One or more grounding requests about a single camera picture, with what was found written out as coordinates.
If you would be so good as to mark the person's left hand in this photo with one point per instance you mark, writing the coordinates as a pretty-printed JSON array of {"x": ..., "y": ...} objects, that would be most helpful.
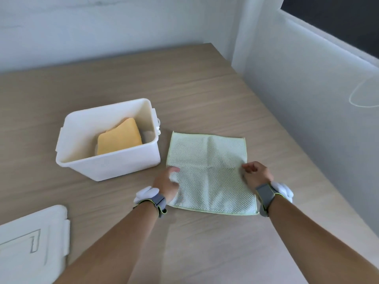
[{"x": 164, "y": 183}]

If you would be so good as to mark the person's right hand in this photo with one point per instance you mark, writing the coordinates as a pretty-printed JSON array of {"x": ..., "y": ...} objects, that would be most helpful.
[{"x": 260, "y": 175}]

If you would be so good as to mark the person's left fingers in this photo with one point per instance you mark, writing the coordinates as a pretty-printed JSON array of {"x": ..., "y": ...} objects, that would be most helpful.
[{"x": 173, "y": 170}]

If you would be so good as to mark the person's right fingers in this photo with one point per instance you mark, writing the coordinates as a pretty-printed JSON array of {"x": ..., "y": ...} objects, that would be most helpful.
[{"x": 249, "y": 167}]

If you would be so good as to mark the light green mesh cloth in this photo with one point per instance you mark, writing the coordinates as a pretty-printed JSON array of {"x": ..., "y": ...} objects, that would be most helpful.
[{"x": 211, "y": 171}]

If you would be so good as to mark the person's right forearm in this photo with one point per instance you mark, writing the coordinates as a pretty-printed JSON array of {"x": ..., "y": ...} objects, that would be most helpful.
[{"x": 308, "y": 242}]

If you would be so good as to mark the person's left forearm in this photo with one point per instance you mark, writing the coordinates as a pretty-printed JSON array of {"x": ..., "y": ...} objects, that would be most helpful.
[{"x": 118, "y": 242}]

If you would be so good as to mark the grey wristband with white tracker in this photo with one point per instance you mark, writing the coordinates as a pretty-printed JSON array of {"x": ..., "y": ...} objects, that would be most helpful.
[
  {"x": 157, "y": 201},
  {"x": 268, "y": 196}
]

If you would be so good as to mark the yellow folded cloth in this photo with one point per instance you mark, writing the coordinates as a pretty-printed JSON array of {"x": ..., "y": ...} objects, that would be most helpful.
[{"x": 120, "y": 138}]

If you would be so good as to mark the white plastic storage bin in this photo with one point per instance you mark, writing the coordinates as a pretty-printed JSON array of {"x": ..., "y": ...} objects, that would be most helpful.
[{"x": 88, "y": 162}]

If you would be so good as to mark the white plastic bin lid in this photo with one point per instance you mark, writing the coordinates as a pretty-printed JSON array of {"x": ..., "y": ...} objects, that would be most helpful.
[{"x": 29, "y": 248}]

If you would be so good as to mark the dark window pane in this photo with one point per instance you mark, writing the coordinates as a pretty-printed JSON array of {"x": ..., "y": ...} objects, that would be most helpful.
[{"x": 340, "y": 17}]

